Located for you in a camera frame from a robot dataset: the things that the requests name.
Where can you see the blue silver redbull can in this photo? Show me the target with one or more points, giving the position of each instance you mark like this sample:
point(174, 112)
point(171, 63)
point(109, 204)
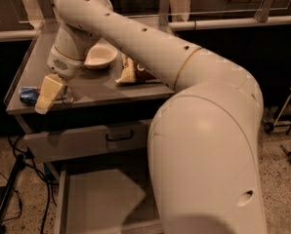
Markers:
point(30, 95)

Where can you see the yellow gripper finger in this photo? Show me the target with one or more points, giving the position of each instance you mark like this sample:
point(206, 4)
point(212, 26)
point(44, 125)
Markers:
point(52, 91)

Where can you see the brown yellow snack bag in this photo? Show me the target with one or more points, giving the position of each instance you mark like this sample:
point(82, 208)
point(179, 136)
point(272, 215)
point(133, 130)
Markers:
point(134, 73)

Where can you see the white horizontal rail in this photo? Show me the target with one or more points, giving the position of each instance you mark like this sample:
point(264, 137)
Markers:
point(227, 23)

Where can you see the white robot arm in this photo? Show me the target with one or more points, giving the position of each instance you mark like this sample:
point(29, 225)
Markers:
point(202, 142)

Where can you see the grey open middle drawer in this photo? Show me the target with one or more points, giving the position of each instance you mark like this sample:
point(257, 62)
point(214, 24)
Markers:
point(110, 201)

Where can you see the white paper bowl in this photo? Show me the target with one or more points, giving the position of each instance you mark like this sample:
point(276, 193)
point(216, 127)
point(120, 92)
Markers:
point(100, 56)

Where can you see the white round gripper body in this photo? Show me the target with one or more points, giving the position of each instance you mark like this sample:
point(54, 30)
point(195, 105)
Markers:
point(63, 65)

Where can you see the grey metal drawer cabinet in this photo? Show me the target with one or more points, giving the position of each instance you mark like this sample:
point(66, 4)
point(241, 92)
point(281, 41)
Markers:
point(97, 99)

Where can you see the black tripod leg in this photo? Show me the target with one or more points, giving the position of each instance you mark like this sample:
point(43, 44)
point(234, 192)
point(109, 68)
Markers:
point(7, 189)

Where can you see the grey top drawer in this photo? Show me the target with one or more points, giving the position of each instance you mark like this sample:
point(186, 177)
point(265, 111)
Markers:
point(82, 142)

